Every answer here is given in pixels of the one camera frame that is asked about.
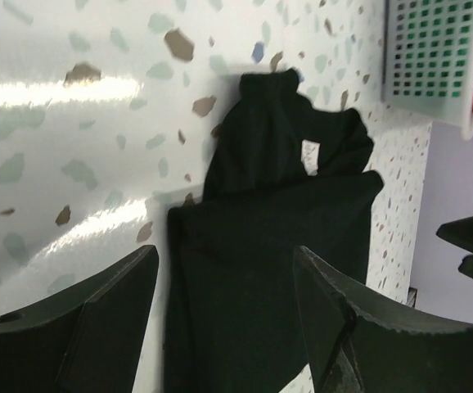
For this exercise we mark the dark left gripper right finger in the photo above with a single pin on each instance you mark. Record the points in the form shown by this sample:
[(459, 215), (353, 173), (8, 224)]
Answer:
[(358, 340)]

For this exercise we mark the black t shirt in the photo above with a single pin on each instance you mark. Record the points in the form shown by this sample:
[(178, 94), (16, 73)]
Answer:
[(232, 322)]

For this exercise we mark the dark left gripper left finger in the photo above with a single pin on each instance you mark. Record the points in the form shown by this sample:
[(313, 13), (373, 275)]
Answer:
[(86, 338)]

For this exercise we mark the white plastic laundry basket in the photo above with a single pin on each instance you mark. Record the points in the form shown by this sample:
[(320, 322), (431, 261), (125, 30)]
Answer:
[(456, 111)]

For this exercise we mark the white shirt neck label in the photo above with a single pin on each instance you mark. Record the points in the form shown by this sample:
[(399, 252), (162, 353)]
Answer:
[(310, 156)]

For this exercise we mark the green t shirt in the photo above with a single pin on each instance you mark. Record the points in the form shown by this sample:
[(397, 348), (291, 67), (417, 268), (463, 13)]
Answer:
[(431, 47)]

